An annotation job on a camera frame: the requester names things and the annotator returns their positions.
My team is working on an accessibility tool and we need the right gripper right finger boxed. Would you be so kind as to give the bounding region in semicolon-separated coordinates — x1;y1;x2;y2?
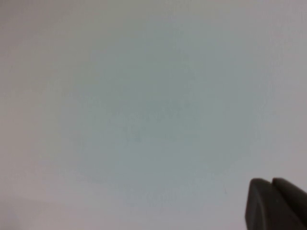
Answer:
272;177;307;225

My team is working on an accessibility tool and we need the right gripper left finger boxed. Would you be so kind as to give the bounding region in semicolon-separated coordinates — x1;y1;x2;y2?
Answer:
244;178;307;230

